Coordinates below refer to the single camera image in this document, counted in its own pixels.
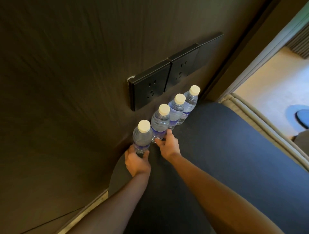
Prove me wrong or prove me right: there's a grey curtain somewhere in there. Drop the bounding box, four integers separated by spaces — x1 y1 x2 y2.
286 30 309 60

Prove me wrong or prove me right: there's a blue round mat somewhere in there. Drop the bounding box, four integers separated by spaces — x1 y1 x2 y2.
295 109 309 130

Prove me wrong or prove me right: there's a person's left forearm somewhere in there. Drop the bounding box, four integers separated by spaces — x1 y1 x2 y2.
66 171 151 234

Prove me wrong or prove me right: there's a black blank wall panel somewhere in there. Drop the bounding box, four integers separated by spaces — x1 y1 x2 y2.
196 32 224 71

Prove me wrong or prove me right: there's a person's right hand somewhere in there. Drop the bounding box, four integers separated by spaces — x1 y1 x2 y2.
155 129 182 162

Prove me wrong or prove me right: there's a person's left hand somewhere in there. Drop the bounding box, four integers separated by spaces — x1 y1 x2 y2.
124 144 151 178

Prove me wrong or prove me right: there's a clear water bottle white cap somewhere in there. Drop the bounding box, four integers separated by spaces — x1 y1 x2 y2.
151 104 171 143
177 85 201 126
132 120 153 158
167 93 186 131

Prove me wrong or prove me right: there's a person's right forearm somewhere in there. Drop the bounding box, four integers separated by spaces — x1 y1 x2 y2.
169 153 286 234

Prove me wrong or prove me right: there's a black wall socket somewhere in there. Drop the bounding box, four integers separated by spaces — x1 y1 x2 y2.
168 43 201 93
127 60 172 112

